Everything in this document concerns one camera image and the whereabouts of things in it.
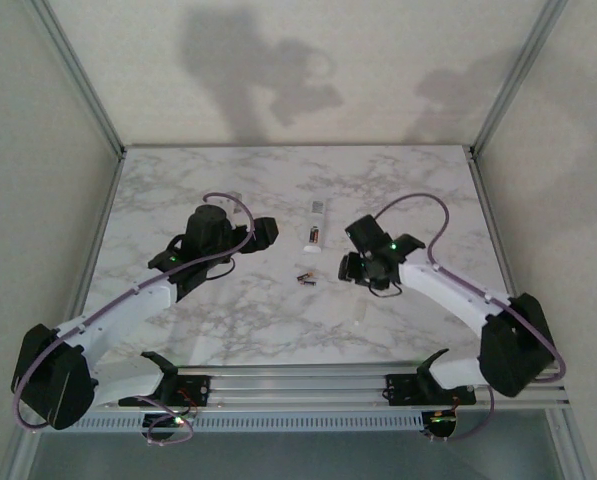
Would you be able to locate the circuit board with green LED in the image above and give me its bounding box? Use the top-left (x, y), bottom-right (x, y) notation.
top-left (141, 412), bottom-right (188, 437)
top-left (424, 409), bottom-right (460, 442)

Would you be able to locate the grey slotted cable duct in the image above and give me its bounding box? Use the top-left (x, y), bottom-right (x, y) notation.
top-left (70, 412), bottom-right (424, 434)

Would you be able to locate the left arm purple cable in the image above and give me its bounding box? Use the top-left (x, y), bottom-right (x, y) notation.
top-left (10, 192), bottom-right (257, 447)

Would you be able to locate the aluminium front rail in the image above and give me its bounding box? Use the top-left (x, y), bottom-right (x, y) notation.
top-left (90, 363), bottom-right (572, 414)

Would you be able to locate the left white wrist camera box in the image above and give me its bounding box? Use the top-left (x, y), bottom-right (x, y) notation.
top-left (216, 192), bottom-right (244, 217)

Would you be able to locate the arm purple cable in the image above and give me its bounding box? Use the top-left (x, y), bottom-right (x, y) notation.
top-left (10, 192), bottom-right (257, 447)
top-left (375, 193), bottom-right (568, 444)

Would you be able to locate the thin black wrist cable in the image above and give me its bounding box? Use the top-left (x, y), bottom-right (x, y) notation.
top-left (367, 279), bottom-right (404, 299)
top-left (197, 254), bottom-right (237, 284)

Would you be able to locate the left thin black wrist cable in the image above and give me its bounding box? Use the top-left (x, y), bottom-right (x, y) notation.
top-left (197, 254), bottom-right (237, 284)

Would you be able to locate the aluminium table side rail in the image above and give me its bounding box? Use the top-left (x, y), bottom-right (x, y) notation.
top-left (465, 147), bottom-right (522, 301)
top-left (70, 147), bottom-right (127, 326)

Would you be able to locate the long white remote control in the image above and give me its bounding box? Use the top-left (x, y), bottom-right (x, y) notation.
top-left (301, 199), bottom-right (327, 254)

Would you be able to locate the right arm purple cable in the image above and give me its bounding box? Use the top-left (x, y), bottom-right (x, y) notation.
top-left (375, 193), bottom-right (568, 444)

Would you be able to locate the aluminium frame post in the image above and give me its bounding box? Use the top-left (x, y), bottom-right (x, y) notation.
top-left (470, 0), bottom-right (569, 160)
top-left (30, 0), bottom-right (127, 160)

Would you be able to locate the aluminium frame leg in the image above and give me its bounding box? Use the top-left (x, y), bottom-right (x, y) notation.
top-left (0, 429), bottom-right (34, 480)
top-left (545, 407), bottom-right (597, 480)

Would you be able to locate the right thin black wrist cable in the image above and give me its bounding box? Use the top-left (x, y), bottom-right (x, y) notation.
top-left (367, 279), bottom-right (404, 299)

